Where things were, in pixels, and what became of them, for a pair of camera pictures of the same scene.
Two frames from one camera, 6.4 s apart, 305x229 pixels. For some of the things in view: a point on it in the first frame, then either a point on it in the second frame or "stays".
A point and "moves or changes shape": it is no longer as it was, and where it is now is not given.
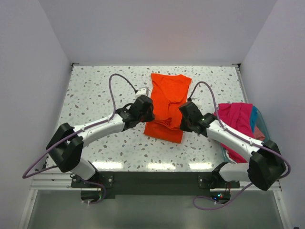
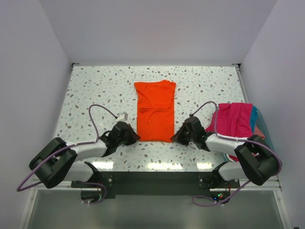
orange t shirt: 169,91 moves or changes shape
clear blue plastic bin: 262,122 stays
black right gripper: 183,127 -> 177,137
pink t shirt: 236,117 stays
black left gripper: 150,116 -> 134,137
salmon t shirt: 258,134 stays
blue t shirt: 254,114 stays
